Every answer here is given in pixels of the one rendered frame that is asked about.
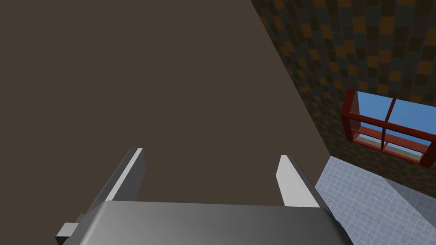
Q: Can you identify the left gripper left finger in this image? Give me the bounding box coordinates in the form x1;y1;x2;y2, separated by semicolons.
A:
86;147;146;214

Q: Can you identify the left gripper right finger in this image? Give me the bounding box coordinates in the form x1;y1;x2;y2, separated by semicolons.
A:
275;154;333;214

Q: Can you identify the red framed window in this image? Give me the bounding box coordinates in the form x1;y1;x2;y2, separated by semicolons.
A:
340;89;436;169

